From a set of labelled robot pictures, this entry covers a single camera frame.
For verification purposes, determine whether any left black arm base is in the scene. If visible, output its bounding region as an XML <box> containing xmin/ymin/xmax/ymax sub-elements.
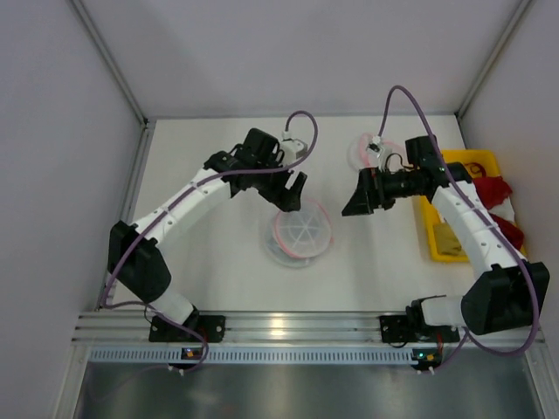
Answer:
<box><xmin>148</xmin><ymin>314</ymin><xmax>226</xmax><ymax>343</ymax></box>

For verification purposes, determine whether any white garment in bin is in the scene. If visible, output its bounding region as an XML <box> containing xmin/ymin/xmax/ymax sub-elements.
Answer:
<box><xmin>490</xmin><ymin>198</ymin><xmax>515</xmax><ymax>223</ymax></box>

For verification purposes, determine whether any perforated cable duct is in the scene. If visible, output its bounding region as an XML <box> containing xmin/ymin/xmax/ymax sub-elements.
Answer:
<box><xmin>89</xmin><ymin>347</ymin><xmax>418</xmax><ymax>365</ymax></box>

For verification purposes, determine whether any yellow plastic bin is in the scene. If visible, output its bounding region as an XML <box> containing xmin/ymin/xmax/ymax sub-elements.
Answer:
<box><xmin>421</xmin><ymin>149</ymin><xmax>526</xmax><ymax>263</ymax></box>

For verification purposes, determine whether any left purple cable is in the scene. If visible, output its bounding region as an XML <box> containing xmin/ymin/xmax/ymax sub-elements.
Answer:
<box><xmin>100</xmin><ymin>109</ymin><xmax>320</xmax><ymax>376</ymax></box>

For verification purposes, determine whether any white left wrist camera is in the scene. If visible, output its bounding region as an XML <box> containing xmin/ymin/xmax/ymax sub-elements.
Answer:
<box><xmin>279</xmin><ymin>139</ymin><xmax>308</xmax><ymax>166</ymax></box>

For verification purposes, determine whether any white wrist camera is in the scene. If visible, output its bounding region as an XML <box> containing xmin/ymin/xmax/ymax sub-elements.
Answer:
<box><xmin>279</xmin><ymin>139</ymin><xmax>308</xmax><ymax>166</ymax></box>
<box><xmin>367</xmin><ymin>136</ymin><xmax>392</xmax><ymax>168</ymax></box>

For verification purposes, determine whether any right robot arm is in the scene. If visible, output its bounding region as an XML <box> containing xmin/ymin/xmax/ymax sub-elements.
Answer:
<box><xmin>342</xmin><ymin>136</ymin><xmax>549</xmax><ymax>335</ymax></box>

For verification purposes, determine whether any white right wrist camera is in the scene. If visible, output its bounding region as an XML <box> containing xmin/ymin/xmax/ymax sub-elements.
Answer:
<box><xmin>367</xmin><ymin>136</ymin><xmax>392</xmax><ymax>168</ymax></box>

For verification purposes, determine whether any red garment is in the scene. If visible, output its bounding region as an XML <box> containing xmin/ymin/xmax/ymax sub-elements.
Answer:
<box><xmin>466</xmin><ymin>162</ymin><xmax>525</xmax><ymax>251</ymax></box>

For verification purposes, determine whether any aluminium front rail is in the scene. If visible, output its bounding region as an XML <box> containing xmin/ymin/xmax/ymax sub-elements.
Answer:
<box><xmin>72</xmin><ymin>310</ymin><xmax>545</xmax><ymax>346</ymax></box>

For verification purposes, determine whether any white pink-trimmed laundry bag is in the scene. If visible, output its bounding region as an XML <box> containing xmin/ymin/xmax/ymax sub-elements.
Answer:
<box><xmin>262</xmin><ymin>197</ymin><xmax>334</xmax><ymax>269</ymax></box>
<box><xmin>348</xmin><ymin>133</ymin><xmax>395</xmax><ymax>171</ymax></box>

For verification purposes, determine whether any gold garment in bin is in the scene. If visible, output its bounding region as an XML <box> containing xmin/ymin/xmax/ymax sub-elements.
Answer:
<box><xmin>433</xmin><ymin>223</ymin><xmax>465</xmax><ymax>257</ymax></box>

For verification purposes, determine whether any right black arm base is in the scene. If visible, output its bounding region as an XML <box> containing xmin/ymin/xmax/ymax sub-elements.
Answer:
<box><xmin>379</xmin><ymin>314</ymin><xmax>460</xmax><ymax>347</ymax></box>

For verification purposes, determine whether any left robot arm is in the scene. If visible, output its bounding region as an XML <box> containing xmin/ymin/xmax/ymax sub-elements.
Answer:
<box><xmin>107</xmin><ymin>128</ymin><xmax>315</xmax><ymax>327</ymax></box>

